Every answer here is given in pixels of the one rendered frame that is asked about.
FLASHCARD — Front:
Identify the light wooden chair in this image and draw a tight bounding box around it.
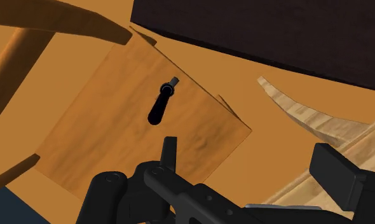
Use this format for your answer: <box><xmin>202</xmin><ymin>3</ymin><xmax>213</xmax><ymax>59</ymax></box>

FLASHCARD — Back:
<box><xmin>256</xmin><ymin>75</ymin><xmax>375</xmax><ymax>220</ymax></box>

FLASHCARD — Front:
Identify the black pen with grey tip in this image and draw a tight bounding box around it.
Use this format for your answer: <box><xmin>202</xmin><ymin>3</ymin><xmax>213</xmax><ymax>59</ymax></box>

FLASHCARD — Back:
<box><xmin>147</xmin><ymin>76</ymin><xmax>181</xmax><ymax>126</ymax></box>

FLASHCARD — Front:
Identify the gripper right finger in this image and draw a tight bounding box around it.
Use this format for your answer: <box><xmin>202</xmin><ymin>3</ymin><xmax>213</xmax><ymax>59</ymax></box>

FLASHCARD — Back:
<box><xmin>309</xmin><ymin>143</ymin><xmax>375</xmax><ymax>224</ymax></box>

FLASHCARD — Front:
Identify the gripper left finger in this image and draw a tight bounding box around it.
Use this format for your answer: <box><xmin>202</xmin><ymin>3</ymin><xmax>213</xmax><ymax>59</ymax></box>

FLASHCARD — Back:
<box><xmin>75</xmin><ymin>136</ymin><xmax>263</xmax><ymax>224</ymax></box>

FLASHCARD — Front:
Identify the brown wooden chair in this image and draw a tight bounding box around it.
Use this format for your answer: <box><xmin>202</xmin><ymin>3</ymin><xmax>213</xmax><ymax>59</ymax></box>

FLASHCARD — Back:
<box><xmin>0</xmin><ymin>0</ymin><xmax>133</xmax><ymax>131</ymax></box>

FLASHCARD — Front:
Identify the dark blue rug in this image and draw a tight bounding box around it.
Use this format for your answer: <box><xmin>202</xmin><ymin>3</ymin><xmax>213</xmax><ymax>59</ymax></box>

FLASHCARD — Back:
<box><xmin>0</xmin><ymin>173</ymin><xmax>51</xmax><ymax>224</ymax></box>

